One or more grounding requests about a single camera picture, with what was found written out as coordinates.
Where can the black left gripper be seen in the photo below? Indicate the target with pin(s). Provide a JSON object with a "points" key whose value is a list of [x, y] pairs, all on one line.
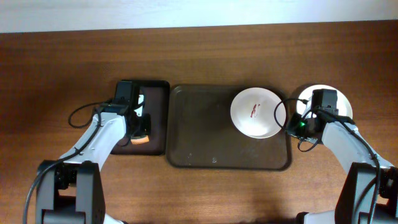
{"points": [[145, 129]]}

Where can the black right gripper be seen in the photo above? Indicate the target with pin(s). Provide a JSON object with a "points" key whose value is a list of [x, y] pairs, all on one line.
{"points": [[291, 127]]}

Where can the orange green scrub sponge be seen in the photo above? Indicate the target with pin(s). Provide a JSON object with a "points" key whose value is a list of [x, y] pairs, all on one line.
{"points": [[137, 141]]}

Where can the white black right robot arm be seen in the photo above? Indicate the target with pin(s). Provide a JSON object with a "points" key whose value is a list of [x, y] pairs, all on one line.
{"points": [[369, 194]]}

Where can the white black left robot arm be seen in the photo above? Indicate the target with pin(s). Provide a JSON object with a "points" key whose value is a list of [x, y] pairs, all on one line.
{"points": [[69, 189]]}

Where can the small dark brown tray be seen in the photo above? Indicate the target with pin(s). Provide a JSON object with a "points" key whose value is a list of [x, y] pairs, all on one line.
{"points": [[154, 100]]}

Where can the large brown tray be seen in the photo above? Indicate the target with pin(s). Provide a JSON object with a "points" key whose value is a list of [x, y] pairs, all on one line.
{"points": [[201, 134]]}

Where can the white plate with ketchup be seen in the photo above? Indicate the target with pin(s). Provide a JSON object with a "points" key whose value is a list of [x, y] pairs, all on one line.
{"points": [[258, 113]]}

